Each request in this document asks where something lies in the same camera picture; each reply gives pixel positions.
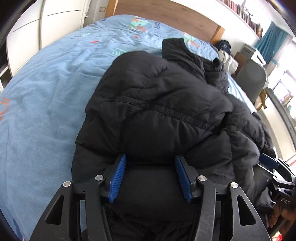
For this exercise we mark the black puffer coat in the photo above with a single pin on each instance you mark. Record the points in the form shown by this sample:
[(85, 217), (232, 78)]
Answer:
[(151, 109)]

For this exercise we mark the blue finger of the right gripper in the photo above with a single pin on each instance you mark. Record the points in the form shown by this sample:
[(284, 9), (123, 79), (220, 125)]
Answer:
[(268, 162)]

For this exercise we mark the grey desk chair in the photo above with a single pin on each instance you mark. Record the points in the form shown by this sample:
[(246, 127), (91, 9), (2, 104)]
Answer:
[(252, 78)]

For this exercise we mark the white wardrobe with drawers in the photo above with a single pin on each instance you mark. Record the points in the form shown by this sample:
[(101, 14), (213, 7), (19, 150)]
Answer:
[(38, 26)]

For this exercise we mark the teal curtain right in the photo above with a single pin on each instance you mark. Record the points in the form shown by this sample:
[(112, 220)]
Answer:
[(271, 42)]

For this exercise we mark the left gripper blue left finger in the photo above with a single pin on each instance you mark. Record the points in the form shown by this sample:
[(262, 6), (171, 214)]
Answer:
[(113, 178)]

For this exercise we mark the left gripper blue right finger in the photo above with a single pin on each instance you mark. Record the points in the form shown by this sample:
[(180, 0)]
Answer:
[(187, 177)]

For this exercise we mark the wooden headboard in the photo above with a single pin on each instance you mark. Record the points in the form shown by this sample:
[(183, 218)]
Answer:
[(170, 13)]

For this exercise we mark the row of books on shelf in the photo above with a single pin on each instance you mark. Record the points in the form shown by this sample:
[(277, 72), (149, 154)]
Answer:
[(245, 14)]

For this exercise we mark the blue dinosaur print bed sheet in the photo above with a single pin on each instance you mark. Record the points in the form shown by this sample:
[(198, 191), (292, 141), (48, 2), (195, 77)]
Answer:
[(43, 108)]

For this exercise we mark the yellow brown garment on chair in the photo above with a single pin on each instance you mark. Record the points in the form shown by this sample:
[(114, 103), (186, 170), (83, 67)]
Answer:
[(260, 101)]

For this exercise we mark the white printer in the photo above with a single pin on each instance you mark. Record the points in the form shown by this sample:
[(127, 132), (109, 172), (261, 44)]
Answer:
[(252, 53)]

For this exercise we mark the desk with metal frame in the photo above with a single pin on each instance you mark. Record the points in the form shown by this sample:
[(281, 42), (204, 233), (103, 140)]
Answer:
[(287, 119)]

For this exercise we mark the black backpack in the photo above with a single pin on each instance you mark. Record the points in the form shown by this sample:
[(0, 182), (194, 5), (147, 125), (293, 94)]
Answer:
[(224, 46)]

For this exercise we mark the white cloth bag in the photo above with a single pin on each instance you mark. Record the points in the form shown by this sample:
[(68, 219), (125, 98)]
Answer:
[(229, 62)]

